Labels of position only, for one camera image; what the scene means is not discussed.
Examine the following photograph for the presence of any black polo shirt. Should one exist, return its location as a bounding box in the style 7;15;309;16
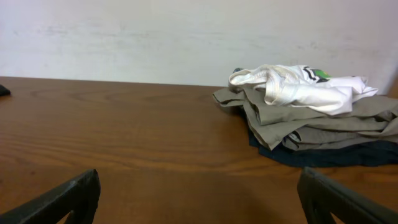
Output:
0;85;11;96

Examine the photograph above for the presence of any white printed t-shirt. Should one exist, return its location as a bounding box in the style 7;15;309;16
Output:
228;65;378;115

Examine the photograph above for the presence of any grey folded garment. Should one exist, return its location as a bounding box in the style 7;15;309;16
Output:
213;88;397;151

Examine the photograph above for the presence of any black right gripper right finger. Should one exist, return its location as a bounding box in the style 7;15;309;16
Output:
297;167;397;224

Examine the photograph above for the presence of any navy folded garment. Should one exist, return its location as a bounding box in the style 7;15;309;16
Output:
248;129;397;167

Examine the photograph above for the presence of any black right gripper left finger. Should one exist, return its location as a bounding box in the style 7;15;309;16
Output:
1;169;101;224

